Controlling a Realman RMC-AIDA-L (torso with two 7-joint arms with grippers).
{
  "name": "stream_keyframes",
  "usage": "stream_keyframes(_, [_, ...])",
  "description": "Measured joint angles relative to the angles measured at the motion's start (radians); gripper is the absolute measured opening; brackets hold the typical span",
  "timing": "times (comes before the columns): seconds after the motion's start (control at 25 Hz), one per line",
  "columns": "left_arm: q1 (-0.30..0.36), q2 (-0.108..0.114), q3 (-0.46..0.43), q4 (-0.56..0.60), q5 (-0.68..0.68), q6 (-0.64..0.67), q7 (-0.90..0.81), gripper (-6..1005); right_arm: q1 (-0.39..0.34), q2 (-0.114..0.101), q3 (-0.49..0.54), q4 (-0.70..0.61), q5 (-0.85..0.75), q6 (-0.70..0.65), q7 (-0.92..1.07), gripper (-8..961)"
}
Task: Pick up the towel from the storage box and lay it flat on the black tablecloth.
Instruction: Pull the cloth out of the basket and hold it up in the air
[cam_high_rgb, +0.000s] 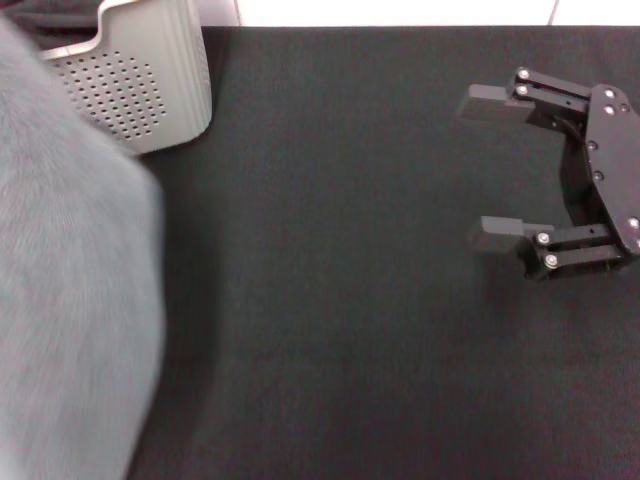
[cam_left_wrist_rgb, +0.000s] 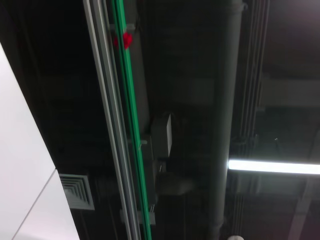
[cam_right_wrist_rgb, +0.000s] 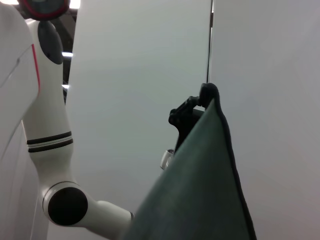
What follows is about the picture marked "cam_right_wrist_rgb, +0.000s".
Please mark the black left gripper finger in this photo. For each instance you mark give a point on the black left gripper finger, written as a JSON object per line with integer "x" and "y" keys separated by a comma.
{"x": 207, "y": 93}

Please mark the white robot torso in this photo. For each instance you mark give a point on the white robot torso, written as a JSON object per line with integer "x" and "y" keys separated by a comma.
{"x": 12, "y": 75}

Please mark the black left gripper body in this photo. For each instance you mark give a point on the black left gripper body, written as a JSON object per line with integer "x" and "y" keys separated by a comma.
{"x": 183, "y": 122}

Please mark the grey yellow towel black trim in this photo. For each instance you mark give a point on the grey yellow towel black trim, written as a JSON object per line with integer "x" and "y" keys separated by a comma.
{"x": 200, "y": 187}

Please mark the white folding partition screen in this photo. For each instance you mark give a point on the white folding partition screen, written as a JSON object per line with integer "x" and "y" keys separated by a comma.
{"x": 140, "y": 87}

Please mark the ceiling strip light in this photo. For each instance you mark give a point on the ceiling strip light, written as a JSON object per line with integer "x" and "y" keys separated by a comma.
{"x": 65, "y": 86}
{"x": 67, "y": 54}

